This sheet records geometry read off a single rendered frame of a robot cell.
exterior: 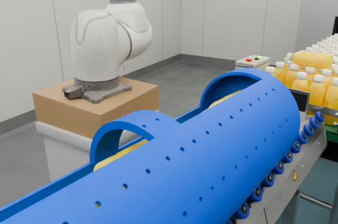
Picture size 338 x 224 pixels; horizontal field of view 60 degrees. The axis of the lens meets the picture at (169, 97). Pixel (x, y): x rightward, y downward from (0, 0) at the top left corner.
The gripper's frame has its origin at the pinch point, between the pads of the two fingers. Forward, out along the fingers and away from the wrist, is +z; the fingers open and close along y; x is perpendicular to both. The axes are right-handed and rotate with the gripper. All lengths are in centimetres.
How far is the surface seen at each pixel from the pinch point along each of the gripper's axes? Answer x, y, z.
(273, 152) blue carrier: -12.1, 20.3, 36.0
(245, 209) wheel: -18, 19, 50
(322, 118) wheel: 45, -2, 50
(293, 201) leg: 37, -2, 86
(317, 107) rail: 52, -8, 49
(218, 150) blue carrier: -31.0, 23.0, 28.1
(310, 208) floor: 109, -32, 146
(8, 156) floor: -65, -218, 148
